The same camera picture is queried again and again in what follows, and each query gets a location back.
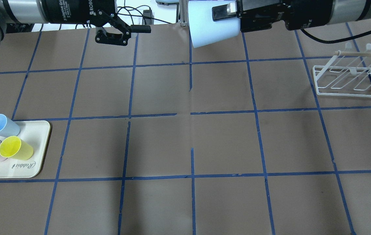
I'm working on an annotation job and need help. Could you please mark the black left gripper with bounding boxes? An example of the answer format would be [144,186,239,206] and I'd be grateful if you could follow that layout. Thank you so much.
[40,0,151,45]

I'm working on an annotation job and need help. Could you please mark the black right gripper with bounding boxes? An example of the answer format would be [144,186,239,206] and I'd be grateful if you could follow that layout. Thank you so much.
[211,0,334,32]

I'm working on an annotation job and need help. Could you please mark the light blue plastic cup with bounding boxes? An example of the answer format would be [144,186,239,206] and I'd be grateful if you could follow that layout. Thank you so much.
[187,1,240,49]

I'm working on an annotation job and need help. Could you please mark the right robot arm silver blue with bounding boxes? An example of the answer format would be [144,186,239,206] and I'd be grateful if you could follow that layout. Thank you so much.
[211,0,371,32]

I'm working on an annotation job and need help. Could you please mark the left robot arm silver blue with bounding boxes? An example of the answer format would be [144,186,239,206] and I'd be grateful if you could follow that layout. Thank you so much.
[0,0,151,46]

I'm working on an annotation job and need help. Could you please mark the blue plastic cup on tray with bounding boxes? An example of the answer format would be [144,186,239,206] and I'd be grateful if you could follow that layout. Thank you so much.
[0,114,20,137]

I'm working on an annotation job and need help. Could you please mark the yellow plastic cup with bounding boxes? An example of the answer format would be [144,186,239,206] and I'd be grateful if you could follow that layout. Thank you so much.
[0,136,34,160]

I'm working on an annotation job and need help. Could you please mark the cream serving tray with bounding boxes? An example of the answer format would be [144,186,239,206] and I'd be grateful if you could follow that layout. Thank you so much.
[0,120,51,180]

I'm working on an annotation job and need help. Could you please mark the aluminium frame post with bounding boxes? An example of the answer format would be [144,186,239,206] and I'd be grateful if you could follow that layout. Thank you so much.
[178,0,189,27]

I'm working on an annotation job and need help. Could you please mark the white wire cup rack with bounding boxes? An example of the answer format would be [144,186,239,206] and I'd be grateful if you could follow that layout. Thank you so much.
[312,42,371,98]

